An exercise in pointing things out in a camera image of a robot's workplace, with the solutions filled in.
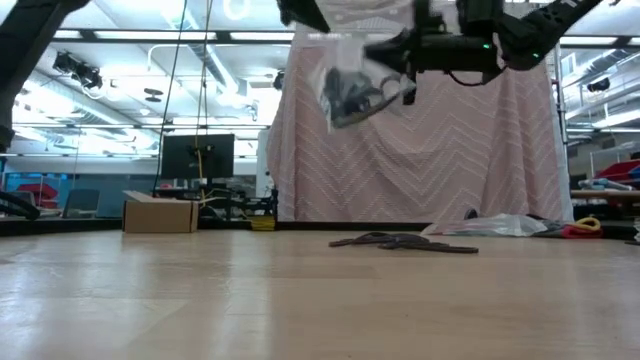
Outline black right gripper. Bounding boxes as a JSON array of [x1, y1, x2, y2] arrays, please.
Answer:
[[364, 0, 504, 106]]

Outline pink chevron cloth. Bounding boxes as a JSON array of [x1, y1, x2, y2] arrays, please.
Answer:
[[264, 0, 575, 224]]

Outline metal garment rack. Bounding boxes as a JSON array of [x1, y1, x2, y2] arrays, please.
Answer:
[[529, 1, 571, 221]]

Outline black computer monitor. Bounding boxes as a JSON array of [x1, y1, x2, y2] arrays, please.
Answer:
[[160, 133, 236, 180]]

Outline black desk with equipment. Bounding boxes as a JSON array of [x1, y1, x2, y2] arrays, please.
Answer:
[[154, 182, 280, 222]]

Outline black spool yellow winding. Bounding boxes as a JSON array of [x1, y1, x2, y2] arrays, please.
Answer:
[[249, 215, 278, 233]]

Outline black ceiling spotlight cluster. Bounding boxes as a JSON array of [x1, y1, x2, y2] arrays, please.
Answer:
[[51, 50, 105, 91]]

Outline dark gray bundle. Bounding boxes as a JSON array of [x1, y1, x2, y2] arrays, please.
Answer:
[[527, 214, 571, 237]]

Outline pale folded cloth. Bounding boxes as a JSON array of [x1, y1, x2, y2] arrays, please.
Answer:
[[578, 177, 635, 193]]

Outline red storage bins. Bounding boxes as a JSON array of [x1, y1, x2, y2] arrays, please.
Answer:
[[593, 158, 640, 183]]

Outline wooden workbench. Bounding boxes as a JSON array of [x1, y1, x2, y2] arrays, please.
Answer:
[[569, 188, 640, 221]]

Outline thick yellow band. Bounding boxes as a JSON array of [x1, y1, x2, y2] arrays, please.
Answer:
[[573, 216, 603, 232]]

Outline small open cardboard box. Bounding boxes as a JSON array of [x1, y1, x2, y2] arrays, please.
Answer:
[[122, 189, 201, 235]]

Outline thick red band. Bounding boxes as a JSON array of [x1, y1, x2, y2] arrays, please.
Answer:
[[560, 224, 605, 240]]

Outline grey office chair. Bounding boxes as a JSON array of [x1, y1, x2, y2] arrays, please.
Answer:
[[61, 188, 101, 220]]

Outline black hanging cable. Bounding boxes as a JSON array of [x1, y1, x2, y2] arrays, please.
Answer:
[[193, 0, 215, 201], [151, 0, 190, 197]]

